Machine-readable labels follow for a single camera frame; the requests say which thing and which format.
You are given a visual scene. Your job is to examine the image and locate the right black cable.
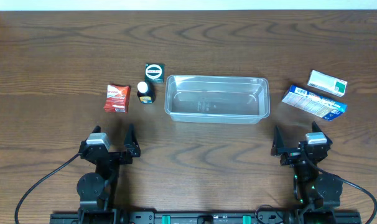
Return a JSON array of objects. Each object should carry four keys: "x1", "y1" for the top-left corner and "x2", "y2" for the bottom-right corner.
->
[{"x1": 303, "y1": 151, "x2": 377, "y2": 224}]

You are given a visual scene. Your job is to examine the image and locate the left black cable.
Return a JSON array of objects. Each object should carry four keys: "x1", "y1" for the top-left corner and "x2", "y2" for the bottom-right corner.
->
[{"x1": 14, "y1": 152, "x2": 83, "y2": 224}]

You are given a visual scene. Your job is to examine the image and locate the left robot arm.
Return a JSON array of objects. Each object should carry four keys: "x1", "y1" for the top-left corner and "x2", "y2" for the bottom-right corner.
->
[{"x1": 77, "y1": 124, "x2": 141, "y2": 223}]

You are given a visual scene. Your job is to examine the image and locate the dark bottle white cap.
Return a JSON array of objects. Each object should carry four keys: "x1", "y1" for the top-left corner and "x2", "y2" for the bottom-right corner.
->
[{"x1": 137, "y1": 81, "x2": 155, "y2": 104}]

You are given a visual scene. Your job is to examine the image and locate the black cable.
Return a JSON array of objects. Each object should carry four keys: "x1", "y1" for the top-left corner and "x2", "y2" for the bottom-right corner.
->
[
  {"x1": 14, "y1": 152, "x2": 83, "y2": 224},
  {"x1": 303, "y1": 151, "x2": 377, "y2": 224}
]

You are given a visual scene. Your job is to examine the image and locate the dark green square box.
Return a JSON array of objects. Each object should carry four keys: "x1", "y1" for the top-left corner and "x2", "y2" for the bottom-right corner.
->
[{"x1": 144, "y1": 63, "x2": 164, "y2": 83}]

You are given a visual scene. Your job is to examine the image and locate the blue white medicine box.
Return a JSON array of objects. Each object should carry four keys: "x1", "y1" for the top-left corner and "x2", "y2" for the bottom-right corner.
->
[{"x1": 282, "y1": 85, "x2": 347, "y2": 121}]

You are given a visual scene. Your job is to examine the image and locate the black mounting rail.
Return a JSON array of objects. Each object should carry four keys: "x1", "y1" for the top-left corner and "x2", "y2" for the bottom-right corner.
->
[{"x1": 49, "y1": 210, "x2": 362, "y2": 224}]

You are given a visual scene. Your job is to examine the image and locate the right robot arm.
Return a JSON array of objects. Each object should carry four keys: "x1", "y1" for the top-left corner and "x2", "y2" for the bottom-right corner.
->
[{"x1": 271, "y1": 122, "x2": 343, "y2": 223}]

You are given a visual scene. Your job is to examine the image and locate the clear plastic container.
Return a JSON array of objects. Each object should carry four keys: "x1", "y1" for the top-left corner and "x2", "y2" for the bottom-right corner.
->
[{"x1": 164, "y1": 75, "x2": 271, "y2": 124}]

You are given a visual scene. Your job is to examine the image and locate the white green medicine box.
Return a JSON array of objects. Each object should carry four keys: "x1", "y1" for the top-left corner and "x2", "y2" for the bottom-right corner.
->
[{"x1": 307, "y1": 70, "x2": 347, "y2": 97}]

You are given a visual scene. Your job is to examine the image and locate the red medicine packet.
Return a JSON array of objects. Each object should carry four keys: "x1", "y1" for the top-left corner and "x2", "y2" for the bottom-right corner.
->
[{"x1": 103, "y1": 85, "x2": 131, "y2": 113}]

